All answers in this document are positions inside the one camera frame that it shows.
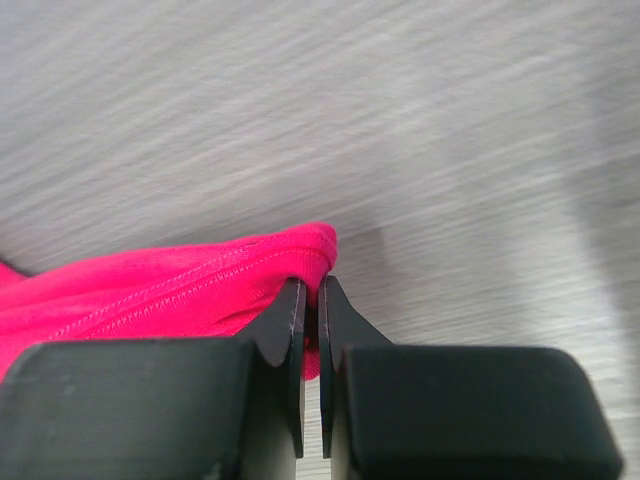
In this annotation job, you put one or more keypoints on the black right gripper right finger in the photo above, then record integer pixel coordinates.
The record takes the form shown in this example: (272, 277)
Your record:
(392, 411)

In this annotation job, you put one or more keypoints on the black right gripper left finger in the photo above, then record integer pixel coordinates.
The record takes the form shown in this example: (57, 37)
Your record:
(165, 408)

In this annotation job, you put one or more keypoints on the bright pink t shirt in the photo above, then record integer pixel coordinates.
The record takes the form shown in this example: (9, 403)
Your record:
(180, 291)

